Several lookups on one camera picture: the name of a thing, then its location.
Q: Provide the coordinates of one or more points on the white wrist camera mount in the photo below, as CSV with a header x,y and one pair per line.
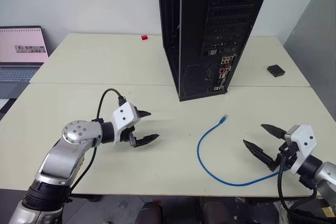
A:
x,y
304,140
123,116

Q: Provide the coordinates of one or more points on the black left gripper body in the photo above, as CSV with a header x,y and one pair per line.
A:
x,y
127,136

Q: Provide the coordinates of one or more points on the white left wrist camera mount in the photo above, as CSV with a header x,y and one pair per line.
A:
x,y
123,116

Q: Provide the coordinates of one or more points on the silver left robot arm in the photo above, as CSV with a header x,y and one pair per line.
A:
x,y
78,132

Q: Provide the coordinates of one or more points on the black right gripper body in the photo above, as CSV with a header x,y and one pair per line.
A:
x,y
286,155

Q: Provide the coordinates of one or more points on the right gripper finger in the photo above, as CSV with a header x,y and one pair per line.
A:
x,y
275,132
260,153

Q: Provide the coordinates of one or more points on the black computer tower case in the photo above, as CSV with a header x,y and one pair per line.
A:
x,y
194,51

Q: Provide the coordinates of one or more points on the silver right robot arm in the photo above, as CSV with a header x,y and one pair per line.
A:
x,y
325,179

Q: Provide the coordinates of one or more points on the small black box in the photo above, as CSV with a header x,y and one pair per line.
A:
x,y
276,70

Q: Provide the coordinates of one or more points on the small red cube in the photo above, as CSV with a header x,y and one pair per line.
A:
x,y
144,37

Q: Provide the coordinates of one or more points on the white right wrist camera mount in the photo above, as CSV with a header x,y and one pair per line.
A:
x,y
304,140

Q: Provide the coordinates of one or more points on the grey open laptop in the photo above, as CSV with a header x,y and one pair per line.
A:
x,y
21,48

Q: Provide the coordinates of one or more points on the dark rounded shape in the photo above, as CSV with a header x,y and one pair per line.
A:
x,y
152,213
214,212

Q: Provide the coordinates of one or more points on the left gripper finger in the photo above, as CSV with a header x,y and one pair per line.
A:
x,y
144,141
144,113

